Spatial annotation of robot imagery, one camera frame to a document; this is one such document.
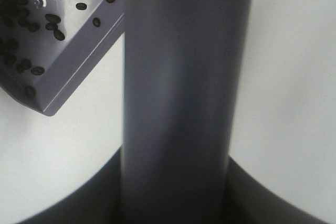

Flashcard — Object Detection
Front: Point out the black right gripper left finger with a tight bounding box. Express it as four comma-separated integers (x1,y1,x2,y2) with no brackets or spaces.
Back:
21,149,121,223

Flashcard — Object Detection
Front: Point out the pile of coffee beans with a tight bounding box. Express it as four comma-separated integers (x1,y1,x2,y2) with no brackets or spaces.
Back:
0,0,118,98

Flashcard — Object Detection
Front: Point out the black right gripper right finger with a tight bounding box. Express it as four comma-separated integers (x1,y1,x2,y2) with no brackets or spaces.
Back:
223,158,324,223

